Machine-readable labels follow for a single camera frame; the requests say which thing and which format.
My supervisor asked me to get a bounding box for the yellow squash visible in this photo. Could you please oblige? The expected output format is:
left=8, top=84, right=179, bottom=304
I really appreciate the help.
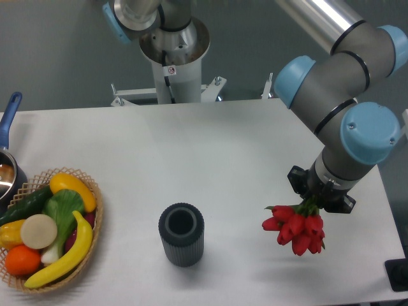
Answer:
left=49, top=172, right=97, bottom=213

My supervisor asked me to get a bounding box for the dark grey ribbed vase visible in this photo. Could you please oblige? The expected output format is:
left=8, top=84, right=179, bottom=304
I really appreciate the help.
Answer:
left=158, top=203, right=205, bottom=267

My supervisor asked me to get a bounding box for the yellow banana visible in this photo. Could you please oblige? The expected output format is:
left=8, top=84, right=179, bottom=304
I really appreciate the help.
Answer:
left=24, top=210, right=93, bottom=289

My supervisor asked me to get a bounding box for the red tulip bouquet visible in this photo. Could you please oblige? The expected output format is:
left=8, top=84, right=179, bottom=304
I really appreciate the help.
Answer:
left=262, top=196, right=325, bottom=256

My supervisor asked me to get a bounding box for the yellow bell pepper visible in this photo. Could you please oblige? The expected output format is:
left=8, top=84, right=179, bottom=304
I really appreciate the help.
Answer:
left=1, top=219, right=26, bottom=250

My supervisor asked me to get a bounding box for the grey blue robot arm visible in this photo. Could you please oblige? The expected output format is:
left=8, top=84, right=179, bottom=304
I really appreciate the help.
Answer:
left=103, top=1, right=407, bottom=214

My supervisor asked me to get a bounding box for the orange fruit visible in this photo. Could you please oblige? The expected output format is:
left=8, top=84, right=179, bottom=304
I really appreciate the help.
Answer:
left=4, top=245, right=41, bottom=276

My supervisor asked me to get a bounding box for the green cucumber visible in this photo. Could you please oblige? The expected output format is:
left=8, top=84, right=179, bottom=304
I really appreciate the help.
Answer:
left=1, top=186, right=53, bottom=226

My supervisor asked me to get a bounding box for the purple eggplant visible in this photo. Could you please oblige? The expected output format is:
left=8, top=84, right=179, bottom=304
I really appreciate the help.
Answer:
left=64, top=212, right=96, bottom=253

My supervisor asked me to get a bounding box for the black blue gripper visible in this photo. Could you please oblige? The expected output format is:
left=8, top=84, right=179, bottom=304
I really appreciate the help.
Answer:
left=287, top=165, right=356, bottom=214

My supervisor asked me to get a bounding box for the beige round slice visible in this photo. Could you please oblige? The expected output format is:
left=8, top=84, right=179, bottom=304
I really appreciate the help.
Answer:
left=20, top=214, right=57, bottom=249

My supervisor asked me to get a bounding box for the blue handled saucepan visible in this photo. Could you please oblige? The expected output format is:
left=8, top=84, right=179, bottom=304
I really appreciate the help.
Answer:
left=1, top=92, right=27, bottom=215

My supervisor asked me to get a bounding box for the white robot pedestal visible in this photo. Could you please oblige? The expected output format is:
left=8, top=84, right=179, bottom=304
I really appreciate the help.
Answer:
left=111, top=17, right=227, bottom=106

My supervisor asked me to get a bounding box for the white frame at right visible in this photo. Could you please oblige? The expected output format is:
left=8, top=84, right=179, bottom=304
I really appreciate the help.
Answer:
left=401, top=109, right=408, bottom=140

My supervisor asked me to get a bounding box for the black device at edge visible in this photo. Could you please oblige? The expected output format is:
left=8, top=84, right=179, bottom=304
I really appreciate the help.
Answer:
left=384, top=258, right=407, bottom=292

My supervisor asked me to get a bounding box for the green bok choy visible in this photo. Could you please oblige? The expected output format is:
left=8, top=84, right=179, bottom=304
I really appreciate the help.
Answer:
left=41, top=189, right=85, bottom=266

